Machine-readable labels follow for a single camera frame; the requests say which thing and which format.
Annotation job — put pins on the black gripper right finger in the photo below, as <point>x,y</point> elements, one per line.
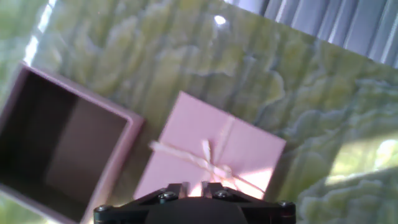
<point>248,202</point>

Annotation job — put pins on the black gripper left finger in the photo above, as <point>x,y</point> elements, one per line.
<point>149,202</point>

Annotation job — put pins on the pink box lid with ribbon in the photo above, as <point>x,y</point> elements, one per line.
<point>192,130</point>

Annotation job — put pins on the pink box base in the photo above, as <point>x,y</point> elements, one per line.
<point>77,149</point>

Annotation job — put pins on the green marble pattern mat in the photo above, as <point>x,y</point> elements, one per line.
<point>217,62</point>

